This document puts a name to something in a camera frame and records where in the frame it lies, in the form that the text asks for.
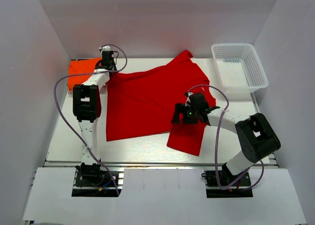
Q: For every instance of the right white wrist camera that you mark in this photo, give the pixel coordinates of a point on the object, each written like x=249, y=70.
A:
x=188, y=100

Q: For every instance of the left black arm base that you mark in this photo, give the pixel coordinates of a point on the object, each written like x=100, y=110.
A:
x=93, y=181

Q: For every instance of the aluminium table edge rail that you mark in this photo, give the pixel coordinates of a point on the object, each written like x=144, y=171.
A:
x=121, y=164

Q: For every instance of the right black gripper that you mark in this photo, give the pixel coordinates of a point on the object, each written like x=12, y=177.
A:
x=180, y=108

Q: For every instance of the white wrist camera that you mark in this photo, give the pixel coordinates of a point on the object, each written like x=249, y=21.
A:
x=188, y=100
x=104, y=48

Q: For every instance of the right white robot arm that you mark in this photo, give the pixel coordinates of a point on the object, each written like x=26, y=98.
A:
x=256, y=136

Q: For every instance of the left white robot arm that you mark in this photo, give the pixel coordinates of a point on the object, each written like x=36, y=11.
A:
x=87, y=104

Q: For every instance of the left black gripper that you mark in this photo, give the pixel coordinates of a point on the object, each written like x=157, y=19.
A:
x=114, y=66

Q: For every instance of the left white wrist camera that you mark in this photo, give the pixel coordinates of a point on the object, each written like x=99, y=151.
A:
x=104, y=48

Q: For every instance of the white plastic mesh basket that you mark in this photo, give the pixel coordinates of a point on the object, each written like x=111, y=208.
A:
x=239, y=68

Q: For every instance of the orange folded t shirt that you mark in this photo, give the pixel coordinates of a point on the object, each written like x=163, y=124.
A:
x=80, y=67

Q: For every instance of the red t shirt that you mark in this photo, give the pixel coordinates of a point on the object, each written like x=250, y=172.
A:
x=143, y=103

